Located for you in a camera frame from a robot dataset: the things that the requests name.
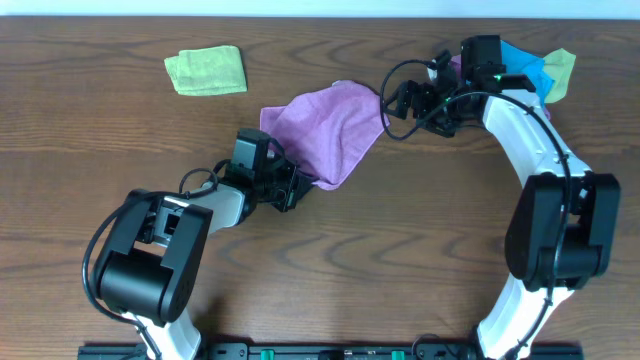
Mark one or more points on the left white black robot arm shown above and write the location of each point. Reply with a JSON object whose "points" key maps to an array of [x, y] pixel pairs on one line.
{"points": [[141, 264]]}

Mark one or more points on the purple microfiber cloth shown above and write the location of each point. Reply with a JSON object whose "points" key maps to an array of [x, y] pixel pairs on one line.
{"points": [[327, 132]]}

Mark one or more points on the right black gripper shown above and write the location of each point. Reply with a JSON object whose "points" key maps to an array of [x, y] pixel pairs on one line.
{"points": [[407, 91]]}

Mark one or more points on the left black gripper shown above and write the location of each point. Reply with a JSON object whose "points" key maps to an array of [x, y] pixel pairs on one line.
{"points": [[298, 184]]}

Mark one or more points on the folded green cloth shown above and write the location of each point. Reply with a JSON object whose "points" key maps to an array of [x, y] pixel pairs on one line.
{"points": [[207, 72]]}

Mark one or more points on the green cloth in pile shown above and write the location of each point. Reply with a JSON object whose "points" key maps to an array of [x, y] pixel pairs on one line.
{"points": [[558, 65]]}

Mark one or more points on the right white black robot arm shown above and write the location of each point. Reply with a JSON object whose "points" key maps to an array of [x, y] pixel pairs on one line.
{"points": [[561, 232]]}

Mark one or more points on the blue cloth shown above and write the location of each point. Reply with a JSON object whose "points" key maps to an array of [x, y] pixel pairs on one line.
{"points": [[518, 61]]}

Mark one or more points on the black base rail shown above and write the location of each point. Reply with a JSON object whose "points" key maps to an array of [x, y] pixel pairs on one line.
{"points": [[242, 351]]}

